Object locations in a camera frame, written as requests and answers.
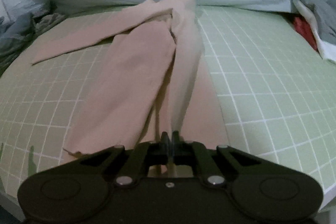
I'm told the beige pink garment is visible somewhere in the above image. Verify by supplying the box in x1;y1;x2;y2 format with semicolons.
31;0;229;178

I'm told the white cloth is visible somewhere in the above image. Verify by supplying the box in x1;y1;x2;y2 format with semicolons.
292;0;336;62

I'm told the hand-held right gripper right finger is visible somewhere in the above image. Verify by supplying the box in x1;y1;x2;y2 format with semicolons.
172;131;263;186

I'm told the small grey cloth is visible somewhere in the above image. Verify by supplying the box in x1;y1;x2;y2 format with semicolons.
33;12;67;36

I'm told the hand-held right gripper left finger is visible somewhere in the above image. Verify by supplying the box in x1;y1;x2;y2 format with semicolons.
79;131;171;187

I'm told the blue denim garment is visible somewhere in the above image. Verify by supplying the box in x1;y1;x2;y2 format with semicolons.
0;12;35;57

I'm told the red cloth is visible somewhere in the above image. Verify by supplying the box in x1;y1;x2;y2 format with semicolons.
292;17;319;50

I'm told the green grid mat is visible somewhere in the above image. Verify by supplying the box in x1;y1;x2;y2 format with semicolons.
0;5;336;199

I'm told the dark grey fabric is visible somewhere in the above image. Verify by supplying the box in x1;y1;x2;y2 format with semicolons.
312;0;336;44

